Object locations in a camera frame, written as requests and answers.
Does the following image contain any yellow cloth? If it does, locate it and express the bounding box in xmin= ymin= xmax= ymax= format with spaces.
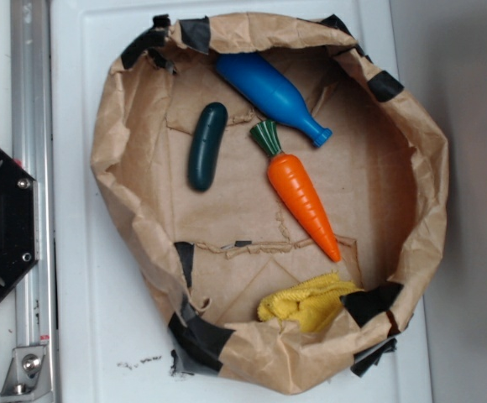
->
xmin=257 ymin=273 xmax=362 ymax=332

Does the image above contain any brown paper bag basin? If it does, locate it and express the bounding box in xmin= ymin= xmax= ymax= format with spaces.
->
xmin=91 ymin=13 xmax=449 ymax=395

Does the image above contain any orange toy carrot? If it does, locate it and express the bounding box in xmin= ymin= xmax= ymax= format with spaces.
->
xmin=250 ymin=120 xmax=342 ymax=263

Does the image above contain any dark green toy cucumber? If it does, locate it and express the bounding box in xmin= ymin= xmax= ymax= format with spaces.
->
xmin=187 ymin=102 xmax=228 ymax=191

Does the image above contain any blue plastic toy bottle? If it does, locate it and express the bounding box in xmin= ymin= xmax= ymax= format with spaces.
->
xmin=216 ymin=53 xmax=333 ymax=147

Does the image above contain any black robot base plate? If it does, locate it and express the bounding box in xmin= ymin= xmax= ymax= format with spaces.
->
xmin=0 ymin=149 xmax=39 ymax=303

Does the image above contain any aluminium extrusion rail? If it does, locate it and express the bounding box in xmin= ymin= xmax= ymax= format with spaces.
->
xmin=10 ymin=1 xmax=61 ymax=402

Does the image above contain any metal corner bracket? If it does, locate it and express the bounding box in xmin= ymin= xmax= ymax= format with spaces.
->
xmin=0 ymin=346 xmax=54 ymax=402

